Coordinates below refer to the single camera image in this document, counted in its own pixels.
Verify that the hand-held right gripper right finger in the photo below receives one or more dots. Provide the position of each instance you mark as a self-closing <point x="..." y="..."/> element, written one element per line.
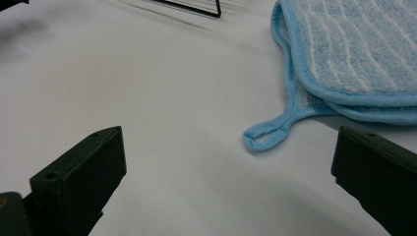
<point x="383" y="177"/>

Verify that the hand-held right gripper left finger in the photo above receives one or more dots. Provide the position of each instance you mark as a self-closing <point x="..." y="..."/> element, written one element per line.
<point x="82" y="183"/>

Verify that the light blue striped towel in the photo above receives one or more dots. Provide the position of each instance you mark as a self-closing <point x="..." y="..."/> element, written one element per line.
<point x="354" y="49"/>

